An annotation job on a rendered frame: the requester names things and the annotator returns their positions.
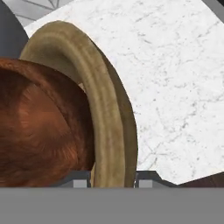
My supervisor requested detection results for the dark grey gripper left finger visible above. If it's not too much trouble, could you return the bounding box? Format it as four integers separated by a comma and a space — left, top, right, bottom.
50, 170, 92, 189

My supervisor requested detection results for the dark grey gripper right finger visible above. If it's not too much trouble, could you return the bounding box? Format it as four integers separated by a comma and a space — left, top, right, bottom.
134, 170, 179, 189

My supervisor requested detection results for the tan bowl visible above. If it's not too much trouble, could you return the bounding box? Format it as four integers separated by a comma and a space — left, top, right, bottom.
18, 20, 138, 189

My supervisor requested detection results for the reddish brown bowl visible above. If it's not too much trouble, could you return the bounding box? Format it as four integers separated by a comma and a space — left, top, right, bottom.
0, 57, 96, 188

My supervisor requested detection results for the dark grey round object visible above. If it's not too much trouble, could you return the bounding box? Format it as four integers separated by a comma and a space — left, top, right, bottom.
0, 0, 30, 60

